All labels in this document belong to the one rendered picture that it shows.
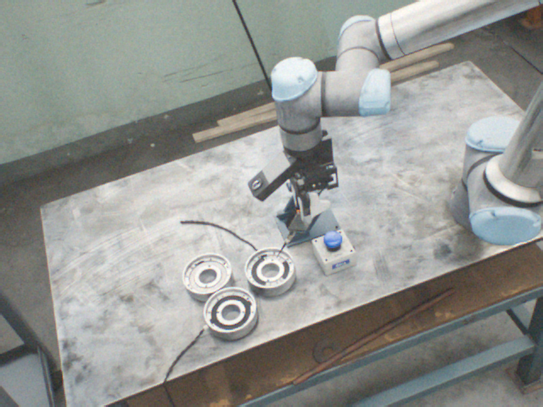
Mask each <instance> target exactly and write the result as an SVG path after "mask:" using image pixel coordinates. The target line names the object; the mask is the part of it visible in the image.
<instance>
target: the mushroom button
mask: <svg viewBox="0 0 543 407"><path fill-rule="evenodd" d="M323 242H324V244H325V245H326V246H328V247H330V248H335V247H338V246H339V245H341V243H342V242H343V237H342V235H341V234H340V233H339V232H336V231H329V232H327V233H326V234H325V235H324V237H323Z"/></svg>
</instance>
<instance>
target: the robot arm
mask: <svg viewBox="0 0 543 407"><path fill-rule="evenodd" d="M542 3H543V0H421V1H419V2H416V3H412V4H410V6H407V7H405V8H402V9H399V10H397V11H394V12H392V13H389V14H386V15H384V16H381V17H379V18H377V19H376V20H373V19H372V17H371V18H370V16H367V15H360V16H356V17H354V18H351V19H350V20H347V21H346V22H345V23H344V24H343V26H342V28H341V31H340V36H339V39H338V54H337V63H336V70H335V71H327V72H317V71H316V68H315V65H314V64H313V63H312V62H311V61H310V60H308V59H302V58H291V59H285V60H284V61H282V62H280V63H279V64H277V65H276V67H275V68H274V69H273V71H272V73H271V81H272V89H273V90H272V96H273V98H274V101H275V107H276V111H277V121H278V127H279V132H280V138H281V142H282V144H283V151H282V152H281V153H280V154H279V155H278V156H277V157H276V158H275V159H273V160H272V161H271V162H270V163H269V164H268V165H267V166H266V167H264V168H263V169H262V170H260V171H259V172H258V173H257V174H256V175H255V176H254V177H253V178H252V179H251V180H250V181H249V182H248V187H249V190H250V192H251V194H252V196H253V197H254V198H256V199H258V200H259V201H261V202H264V201H265V200H266V199H267V198H269V197H270V196H271V195H272V194H273V193H274V192H275V191H276V190H277V189H278V188H279V187H280V186H282V185H283V184H284V183H285V182H286V181H287V180H289V183H290V187H291V191H292V194H293V197H294V202H295V206H296V207H299V211H301V218H302V220H303V221H304V223H306V224H307V225H309V224H310V223H311V220H312V218H313V217H315V216H316V215H317V214H319V213H321V212H322V211H324V210H326V209H328V208H329V206H330V202H329V201H327V200H320V199H319V198H318V195H317V194H318V193H319V192H320V191H321V190H322V189H325V188H326V189H327V190H331V189H334V188H336V187H339V173H337V167H336V165H335V163H334V162H333V147H332V138H331V136H330V135H329V134H328V133H327V129H326V127H325V126H323V127H322V124H321V118H332V117H362V118H367V117H369V116H381V115H385V114H387V113H388V112H389V105H390V94H391V80H390V73H389V71H388V70H380V69H379V65H380V64H383V62H386V61H389V60H391V59H395V58H398V57H400V56H402V55H406V54H408V53H412V52H415V51H417V50H420V49H422V48H424V47H427V46H430V45H432V44H435V43H437V42H441V41H444V40H447V39H450V38H452V37H454V36H459V34H461V33H464V32H467V31H470V30H473V29H476V28H479V27H481V26H484V25H488V24H490V23H493V21H496V20H500V19H503V18H506V17H508V16H510V15H514V14H518V13H520V12H523V11H525V10H528V9H530V8H533V7H535V6H538V5H540V4H542ZM465 142H466V148H465V156H464V164H463V171H462V178H461V180H460V181H459V183H458V185H457V187H456V188H455V190H454V191H453V193H452V195H451V214H452V216H453V218H454V219H455V221H456V222H457V223H458V224H459V225H461V226H463V227H465V228H467V229H468V230H470V231H473V232H474V233H475V234H476V235H477V236H478V237H479V239H481V240H483V241H485V242H487V243H492V244H496V245H515V244H518V243H525V242H527V241H528V240H531V239H533V238H534V237H536V236H537V235H538V234H539V231H540V228H541V218H540V207H541V206H542V204H543V81H542V83H541V85H540V86H539V88H538V89H537V91H536V94H535V96H534V98H533V100H532V102H531V103H530V105H529V107H528V109H527V111H525V114H524V116H523V118H522V119H521V121H517V120H515V119H510V118H507V117H488V118H484V119H482V120H479V121H478V122H474V123H473V124H471V125H470V127H469V129H468V132H467V136H466V139H465ZM331 165H332V166H333V167H331V168H330V166H331ZM334 173H335V180H336V182H335V183H333V184H330V185H329V182H332V181H333V177H332V174H334Z"/></svg>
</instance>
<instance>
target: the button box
mask: <svg viewBox="0 0 543 407"><path fill-rule="evenodd" d="M336 232H339V233H340V234H341V235H342V237H343V242H342V243H341V245H339V246H338V247H335V248H330V247H328V246H326V245H325V244H324V242H323V237H324V236H322V237H319V238H316V239H313V240H312V244H313V250H314V255H315V256H316V259H317V261H318V263H319V264H320V266H321V267H322V270H323V272H324V274H325V276H329V275H332V274H335V273H337V272H340V271H342V270H346V269H349V268H350V267H353V266H356V256H355V246H354V245H351V243H350V241H349V239H348V237H347V236H346V235H345V233H344V231H343V229H342V230H339V231H336Z"/></svg>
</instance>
